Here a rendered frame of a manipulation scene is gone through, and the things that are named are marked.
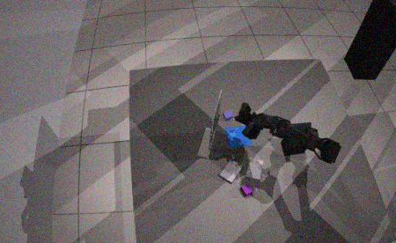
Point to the blue square mat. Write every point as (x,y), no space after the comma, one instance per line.
(235,137)

